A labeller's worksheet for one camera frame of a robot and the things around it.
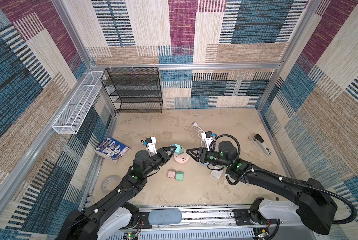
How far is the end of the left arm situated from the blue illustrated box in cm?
33

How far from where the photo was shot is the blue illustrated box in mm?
941

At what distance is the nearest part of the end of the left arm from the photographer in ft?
1.98
